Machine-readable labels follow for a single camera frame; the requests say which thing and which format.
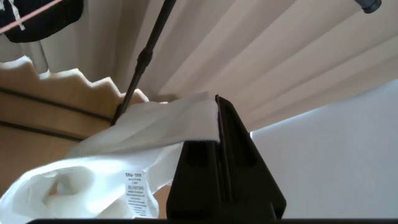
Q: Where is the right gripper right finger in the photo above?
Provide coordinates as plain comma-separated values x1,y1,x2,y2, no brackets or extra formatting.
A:
215,95,287,218

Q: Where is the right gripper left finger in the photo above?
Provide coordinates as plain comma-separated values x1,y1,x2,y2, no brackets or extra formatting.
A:
166,140,223,218

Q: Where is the white printed garment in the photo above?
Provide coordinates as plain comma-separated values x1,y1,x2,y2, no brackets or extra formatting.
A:
0,91,221,220

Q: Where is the black garment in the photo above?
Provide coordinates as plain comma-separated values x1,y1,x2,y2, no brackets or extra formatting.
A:
0,0,84,44

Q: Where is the pink clothes hanger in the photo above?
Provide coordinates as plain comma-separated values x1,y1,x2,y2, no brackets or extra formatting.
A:
0,0,63,35

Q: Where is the beige curtain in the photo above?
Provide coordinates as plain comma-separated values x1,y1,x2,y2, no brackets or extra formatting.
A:
0,0,398,131

